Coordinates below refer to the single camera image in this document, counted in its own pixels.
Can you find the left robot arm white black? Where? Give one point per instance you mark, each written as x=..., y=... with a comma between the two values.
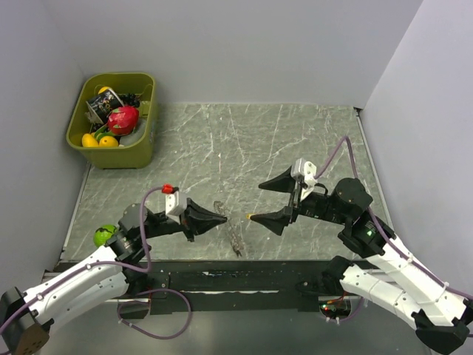
x=111, y=271

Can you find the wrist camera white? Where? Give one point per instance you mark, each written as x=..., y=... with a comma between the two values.
x=175, y=202
x=304, y=172

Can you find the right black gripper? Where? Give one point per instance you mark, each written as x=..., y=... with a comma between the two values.
x=274, y=220

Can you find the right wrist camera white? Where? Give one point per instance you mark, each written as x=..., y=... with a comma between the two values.
x=304, y=172

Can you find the black printed paper cup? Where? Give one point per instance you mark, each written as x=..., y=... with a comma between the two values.
x=102, y=105

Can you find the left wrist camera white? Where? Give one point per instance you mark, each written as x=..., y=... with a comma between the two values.
x=175, y=202

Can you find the red dragon fruit toy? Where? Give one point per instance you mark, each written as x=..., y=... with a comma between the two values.
x=123, y=120

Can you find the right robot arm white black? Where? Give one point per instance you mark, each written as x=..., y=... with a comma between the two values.
x=439, y=316

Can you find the olive green plastic bin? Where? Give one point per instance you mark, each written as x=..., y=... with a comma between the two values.
x=136, y=89

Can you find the green ball toy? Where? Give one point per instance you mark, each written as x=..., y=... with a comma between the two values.
x=103, y=233

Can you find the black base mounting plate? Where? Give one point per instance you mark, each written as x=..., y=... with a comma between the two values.
x=235, y=285

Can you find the yellow lemon toy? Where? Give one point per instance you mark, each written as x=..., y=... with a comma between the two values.
x=89, y=141

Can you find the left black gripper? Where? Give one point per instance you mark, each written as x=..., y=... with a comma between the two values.
x=197, y=220

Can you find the yellow mango toy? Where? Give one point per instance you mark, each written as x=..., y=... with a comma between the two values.
x=108, y=142

